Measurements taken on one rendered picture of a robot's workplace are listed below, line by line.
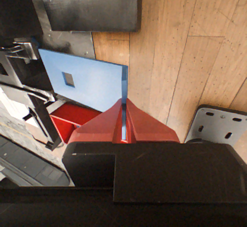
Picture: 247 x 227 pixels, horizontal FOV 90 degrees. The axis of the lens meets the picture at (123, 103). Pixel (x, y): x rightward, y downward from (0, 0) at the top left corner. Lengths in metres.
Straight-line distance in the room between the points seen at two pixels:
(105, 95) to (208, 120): 0.17
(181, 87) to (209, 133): 0.10
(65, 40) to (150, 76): 0.18
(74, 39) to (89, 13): 0.07
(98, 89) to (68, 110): 0.22
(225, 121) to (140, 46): 0.18
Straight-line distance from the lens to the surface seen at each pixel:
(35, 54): 0.24
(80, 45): 0.28
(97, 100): 0.17
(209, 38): 0.21
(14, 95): 0.38
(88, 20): 0.23
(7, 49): 0.27
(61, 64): 0.19
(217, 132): 0.27
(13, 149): 6.84
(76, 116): 0.33
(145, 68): 0.22
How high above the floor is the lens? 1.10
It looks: 47 degrees down
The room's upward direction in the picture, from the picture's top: 143 degrees counter-clockwise
